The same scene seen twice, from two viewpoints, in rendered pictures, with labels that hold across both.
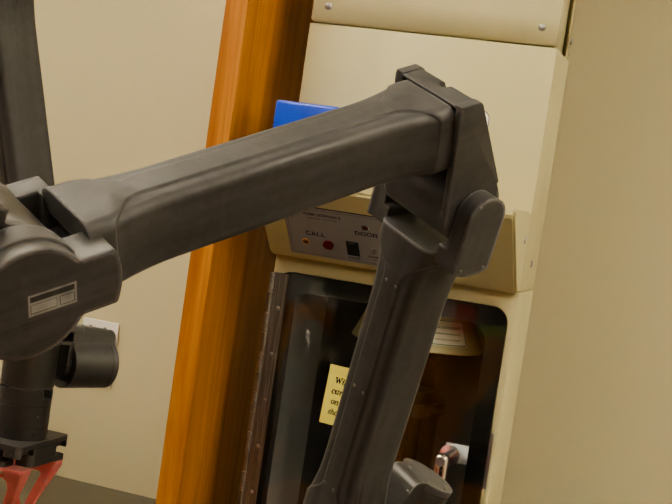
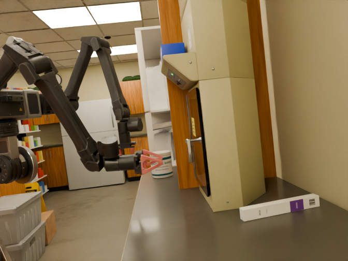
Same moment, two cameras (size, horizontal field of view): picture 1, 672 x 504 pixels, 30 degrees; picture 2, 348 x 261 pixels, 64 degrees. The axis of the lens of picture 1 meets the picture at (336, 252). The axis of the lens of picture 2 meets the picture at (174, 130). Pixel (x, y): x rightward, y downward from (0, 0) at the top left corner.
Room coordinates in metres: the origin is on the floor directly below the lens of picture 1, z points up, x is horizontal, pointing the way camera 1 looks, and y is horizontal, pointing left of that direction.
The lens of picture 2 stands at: (1.07, -1.11, 1.30)
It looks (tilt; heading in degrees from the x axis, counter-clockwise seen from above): 3 degrees down; 69
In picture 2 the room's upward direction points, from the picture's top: 7 degrees counter-clockwise
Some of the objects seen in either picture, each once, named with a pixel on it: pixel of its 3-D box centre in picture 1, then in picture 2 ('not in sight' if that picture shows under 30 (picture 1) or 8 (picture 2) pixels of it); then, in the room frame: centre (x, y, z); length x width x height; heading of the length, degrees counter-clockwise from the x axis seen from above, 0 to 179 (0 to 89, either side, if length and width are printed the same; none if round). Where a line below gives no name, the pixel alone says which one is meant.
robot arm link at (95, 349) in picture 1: (62, 333); (130, 120); (1.38, 0.29, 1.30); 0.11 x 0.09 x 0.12; 136
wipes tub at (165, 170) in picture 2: not in sight; (161, 163); (1.59, 0.52, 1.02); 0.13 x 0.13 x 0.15
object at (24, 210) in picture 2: not in sight; (11, 217); (0.48, 2.01, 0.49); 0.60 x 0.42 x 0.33; 72
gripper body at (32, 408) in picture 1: (22, 418); (125, 139); (1.35, 0.31, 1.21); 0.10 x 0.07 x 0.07; 162
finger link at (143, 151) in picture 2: not in sight; (149, 159); (1.36, -0.09, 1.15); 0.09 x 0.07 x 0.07; 161
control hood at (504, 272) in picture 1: (387, 232); (177, 74); (1.52, -0.06, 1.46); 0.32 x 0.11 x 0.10; 72
